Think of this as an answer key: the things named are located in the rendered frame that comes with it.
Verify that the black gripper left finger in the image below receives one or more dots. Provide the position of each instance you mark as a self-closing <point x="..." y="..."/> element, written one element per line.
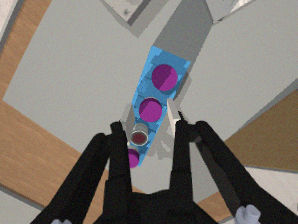
<point x="71" y="202"/>

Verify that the grey flat mat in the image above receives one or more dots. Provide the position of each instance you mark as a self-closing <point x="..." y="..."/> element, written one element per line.
<point x="83" y="64"/>

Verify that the grey button panel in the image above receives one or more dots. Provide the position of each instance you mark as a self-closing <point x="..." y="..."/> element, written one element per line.
<point x="125" y="8"/>

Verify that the purple cylindrical cap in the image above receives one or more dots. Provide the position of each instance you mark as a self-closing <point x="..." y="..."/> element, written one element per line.
<point x="150" y="110"/>
<point x="164" y="77"/>
<point x="133" y="158"/>

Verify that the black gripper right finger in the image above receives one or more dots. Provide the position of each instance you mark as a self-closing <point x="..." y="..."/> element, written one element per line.
<point x="246" y="200"/>

